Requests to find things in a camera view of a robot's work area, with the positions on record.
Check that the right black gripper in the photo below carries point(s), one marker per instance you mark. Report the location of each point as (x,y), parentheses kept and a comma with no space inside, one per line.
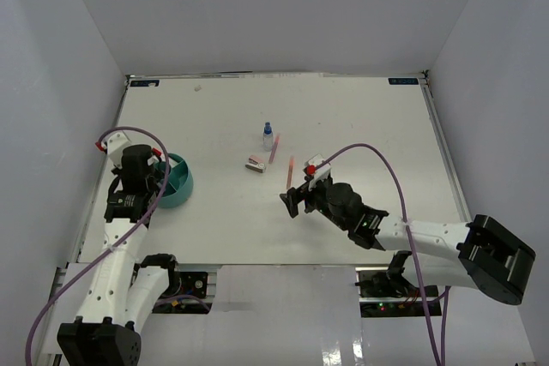
(291,199)

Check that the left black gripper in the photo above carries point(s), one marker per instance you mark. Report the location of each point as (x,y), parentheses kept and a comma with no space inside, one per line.
(117,170)

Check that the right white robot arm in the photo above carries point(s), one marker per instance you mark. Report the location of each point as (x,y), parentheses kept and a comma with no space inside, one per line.
(481,254)

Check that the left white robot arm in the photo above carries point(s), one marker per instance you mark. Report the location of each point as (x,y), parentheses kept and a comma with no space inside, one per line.
(123,291)

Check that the teal round desk organizer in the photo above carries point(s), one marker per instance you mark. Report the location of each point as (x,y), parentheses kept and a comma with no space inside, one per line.
(180,183)

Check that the pink translucent pen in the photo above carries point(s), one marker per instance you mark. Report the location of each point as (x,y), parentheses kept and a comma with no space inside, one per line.
(274,149)

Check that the blue cap spray bottle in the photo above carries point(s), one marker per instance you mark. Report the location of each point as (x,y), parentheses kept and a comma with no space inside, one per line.
(268,137)

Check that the left blue corner label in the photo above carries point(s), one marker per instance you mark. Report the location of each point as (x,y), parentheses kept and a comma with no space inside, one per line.
(144,83)

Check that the blue corner label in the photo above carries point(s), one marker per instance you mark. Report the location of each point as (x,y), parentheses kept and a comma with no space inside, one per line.
(144,83)
(402,81)

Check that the right blue corner label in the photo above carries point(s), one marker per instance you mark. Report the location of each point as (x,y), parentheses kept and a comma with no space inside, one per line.
(402,81)

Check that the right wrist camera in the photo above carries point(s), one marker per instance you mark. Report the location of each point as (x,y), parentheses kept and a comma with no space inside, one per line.
(316,169)

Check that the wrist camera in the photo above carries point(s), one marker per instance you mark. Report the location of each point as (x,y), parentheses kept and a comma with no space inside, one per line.
(316,169)
(113,146)

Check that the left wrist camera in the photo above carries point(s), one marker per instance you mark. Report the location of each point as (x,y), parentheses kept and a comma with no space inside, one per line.
(113,146)

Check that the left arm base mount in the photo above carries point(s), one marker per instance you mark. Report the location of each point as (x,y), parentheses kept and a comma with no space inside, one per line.
(199,284)

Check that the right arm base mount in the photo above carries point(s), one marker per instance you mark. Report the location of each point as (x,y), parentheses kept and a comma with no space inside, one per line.
(379,298)

